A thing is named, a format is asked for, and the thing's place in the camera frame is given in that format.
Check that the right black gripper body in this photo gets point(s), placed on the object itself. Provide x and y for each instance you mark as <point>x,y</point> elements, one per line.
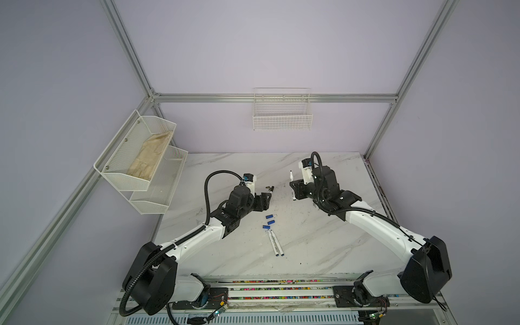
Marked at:
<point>303,191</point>

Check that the beige cloth in basket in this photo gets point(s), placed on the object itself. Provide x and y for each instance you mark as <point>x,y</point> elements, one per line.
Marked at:
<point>149,156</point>

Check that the aluminium rail base frame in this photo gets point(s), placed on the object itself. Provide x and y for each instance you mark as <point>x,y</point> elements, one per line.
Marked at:
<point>295,299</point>

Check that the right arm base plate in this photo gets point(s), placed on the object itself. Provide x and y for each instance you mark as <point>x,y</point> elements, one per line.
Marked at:
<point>345,296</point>

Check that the lower white mesh shelf basket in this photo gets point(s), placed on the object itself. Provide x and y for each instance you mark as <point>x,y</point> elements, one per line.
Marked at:
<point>159,195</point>

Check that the upper white mesh shelf basket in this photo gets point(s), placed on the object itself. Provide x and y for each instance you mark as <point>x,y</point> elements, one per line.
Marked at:
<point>114,162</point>

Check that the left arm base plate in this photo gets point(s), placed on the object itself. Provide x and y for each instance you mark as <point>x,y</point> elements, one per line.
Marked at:
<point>210,300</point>

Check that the white mesh shelf basket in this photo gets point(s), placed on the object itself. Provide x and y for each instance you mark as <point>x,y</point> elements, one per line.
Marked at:
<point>159,195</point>
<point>114,162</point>

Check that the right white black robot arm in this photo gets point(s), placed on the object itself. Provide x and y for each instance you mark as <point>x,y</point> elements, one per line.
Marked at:
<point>426,263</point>

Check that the white wire wall basket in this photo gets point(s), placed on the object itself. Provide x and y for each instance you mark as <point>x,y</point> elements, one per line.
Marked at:
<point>281,109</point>

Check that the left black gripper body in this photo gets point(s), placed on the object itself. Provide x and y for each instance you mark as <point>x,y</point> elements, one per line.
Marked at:
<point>259,203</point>

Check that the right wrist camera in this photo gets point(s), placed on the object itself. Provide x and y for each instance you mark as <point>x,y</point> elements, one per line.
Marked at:
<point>307,166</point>

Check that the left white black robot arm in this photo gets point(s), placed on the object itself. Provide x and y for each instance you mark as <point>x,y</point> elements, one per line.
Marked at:
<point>152,281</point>

